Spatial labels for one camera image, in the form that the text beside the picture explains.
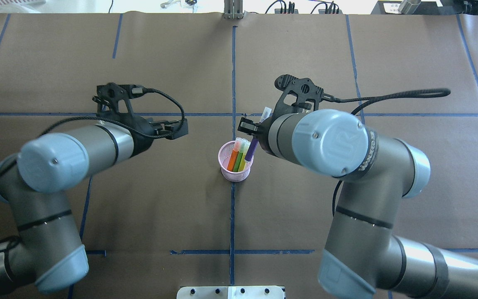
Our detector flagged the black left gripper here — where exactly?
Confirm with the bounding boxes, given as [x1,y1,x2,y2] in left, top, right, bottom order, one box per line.
[129,117,188,157]

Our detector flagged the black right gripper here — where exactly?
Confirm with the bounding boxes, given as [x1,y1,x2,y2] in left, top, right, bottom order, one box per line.
[237,117,275,155]

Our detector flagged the green highlighter pen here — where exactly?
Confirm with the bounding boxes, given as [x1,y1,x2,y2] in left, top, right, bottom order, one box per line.
[233,139,247,172]

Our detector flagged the yellow highlighter pen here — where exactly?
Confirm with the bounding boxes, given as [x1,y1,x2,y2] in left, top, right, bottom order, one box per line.
[238,141,251,172]

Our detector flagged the purple highlighter pen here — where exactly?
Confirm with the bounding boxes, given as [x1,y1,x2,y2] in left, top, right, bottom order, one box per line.
[245,107,272,163]

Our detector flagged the orange highlighter pen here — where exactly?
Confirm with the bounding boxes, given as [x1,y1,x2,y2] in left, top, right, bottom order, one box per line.
[227,137,243,172]

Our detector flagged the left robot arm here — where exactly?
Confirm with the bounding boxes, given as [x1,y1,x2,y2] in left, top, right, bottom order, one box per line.
[0,116,188,296]

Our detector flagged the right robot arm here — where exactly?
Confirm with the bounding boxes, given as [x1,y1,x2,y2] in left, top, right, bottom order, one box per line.
[238,109,478,299]

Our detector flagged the pink mesh pen holder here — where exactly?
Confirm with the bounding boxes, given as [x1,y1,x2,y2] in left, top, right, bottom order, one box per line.
[217,137,254,182]

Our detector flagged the silver metal cup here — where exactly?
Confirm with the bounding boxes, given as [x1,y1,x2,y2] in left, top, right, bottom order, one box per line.
[397,0,421,15]

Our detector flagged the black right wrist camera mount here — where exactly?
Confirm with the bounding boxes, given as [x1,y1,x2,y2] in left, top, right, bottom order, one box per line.
[272,74,324,121]

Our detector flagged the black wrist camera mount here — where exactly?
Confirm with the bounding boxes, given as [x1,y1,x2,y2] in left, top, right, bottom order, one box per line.
[92,83,144,125]
[272,74,324,121]

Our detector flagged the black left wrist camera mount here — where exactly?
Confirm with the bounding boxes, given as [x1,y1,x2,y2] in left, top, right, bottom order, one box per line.
[92,83,144,125]

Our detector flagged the aluminium frame post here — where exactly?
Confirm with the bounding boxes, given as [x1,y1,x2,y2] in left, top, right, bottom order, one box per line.
[223,0,244,20]

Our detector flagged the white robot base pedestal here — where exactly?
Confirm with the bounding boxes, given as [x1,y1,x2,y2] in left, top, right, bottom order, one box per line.
[176,285,286,299]

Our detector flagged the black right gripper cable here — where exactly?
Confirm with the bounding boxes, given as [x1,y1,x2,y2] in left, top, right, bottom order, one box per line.
[322,88,451,125]

